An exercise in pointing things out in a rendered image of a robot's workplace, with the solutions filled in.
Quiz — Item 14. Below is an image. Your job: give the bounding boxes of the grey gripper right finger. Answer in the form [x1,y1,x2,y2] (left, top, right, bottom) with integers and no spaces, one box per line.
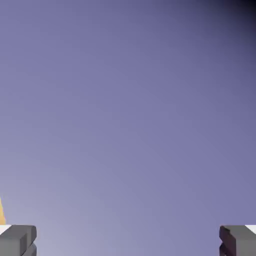
[218,224,256,256]

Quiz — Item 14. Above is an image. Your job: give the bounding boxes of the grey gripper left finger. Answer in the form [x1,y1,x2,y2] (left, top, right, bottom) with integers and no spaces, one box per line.
[0,224,38,256]

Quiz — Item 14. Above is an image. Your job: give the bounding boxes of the large orange box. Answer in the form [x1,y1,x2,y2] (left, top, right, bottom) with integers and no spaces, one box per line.
[0,196,7,225]

